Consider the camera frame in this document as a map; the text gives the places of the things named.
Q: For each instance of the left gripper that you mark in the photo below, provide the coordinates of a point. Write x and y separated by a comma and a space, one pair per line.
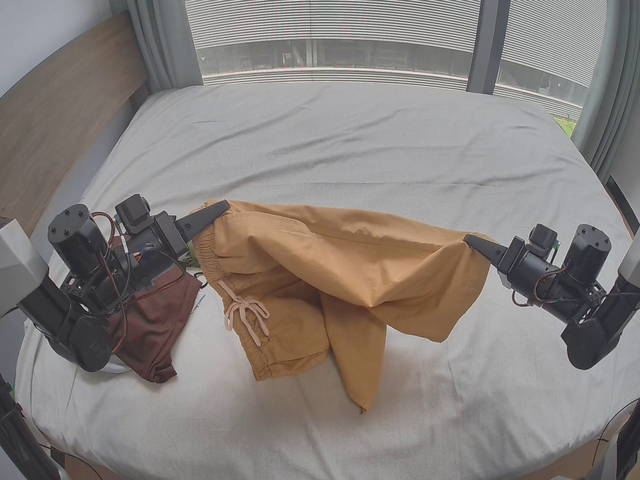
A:
162, 240

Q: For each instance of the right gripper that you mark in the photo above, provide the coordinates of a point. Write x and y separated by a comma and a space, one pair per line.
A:
525, 268

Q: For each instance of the tan shorts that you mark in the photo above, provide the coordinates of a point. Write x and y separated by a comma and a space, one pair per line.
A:
350, 268

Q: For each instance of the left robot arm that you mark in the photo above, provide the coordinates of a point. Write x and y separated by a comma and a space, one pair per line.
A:
75, 238

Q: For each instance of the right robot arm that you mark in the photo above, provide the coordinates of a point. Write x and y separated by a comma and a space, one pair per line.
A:
590, 253

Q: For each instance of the bed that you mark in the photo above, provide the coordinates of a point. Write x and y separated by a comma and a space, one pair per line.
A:
350, 143

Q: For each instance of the green garment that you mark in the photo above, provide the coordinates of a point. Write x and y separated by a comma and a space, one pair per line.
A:
191, 263

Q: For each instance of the brown garment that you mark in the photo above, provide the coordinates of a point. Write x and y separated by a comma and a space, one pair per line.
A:
150, 328

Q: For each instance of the grey-green curtain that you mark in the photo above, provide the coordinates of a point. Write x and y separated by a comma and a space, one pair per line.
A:
160, 28
612, 93

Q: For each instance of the window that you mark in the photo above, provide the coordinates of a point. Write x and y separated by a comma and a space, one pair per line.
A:
350, 18

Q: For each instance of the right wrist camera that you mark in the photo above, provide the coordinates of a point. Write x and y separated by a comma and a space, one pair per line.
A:
544, 238

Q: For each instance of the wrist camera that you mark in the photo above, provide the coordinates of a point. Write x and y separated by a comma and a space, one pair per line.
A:
134, 213
544, 238

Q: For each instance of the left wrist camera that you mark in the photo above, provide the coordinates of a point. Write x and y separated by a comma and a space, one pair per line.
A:
134, 213

